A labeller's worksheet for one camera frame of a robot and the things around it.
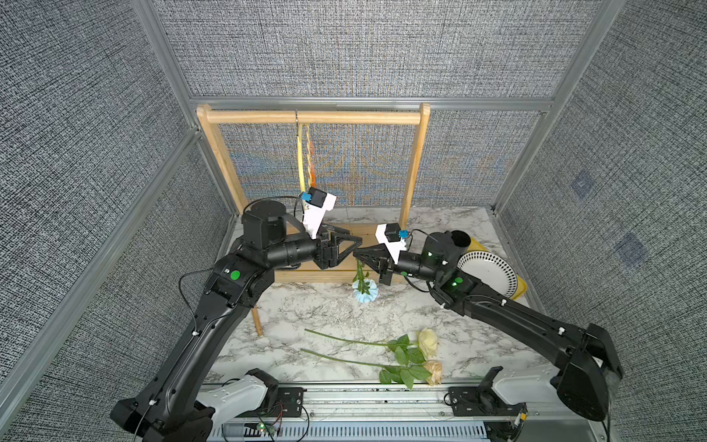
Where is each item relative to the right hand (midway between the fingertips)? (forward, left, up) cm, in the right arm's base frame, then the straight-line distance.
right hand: (357, 245), depth 64 cm
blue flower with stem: (-3, -2, -17) cm, 17 cm away
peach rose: (-21, -20, -30) cm, 41 cm away
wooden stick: (-5, +32, -34) cm, 47 cm away
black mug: (+21, -37, -26) cm, 50 cm away
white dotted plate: (+13, -49, -34) cm, 61 cm away
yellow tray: (+7, -58, -35) cm, 68 cm away
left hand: (-3, -1, +7) cm, 7 cm away
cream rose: (-15, -19, -30) cm, 39 cm away
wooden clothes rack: (+10, +14, -31) cm, 35 cm away
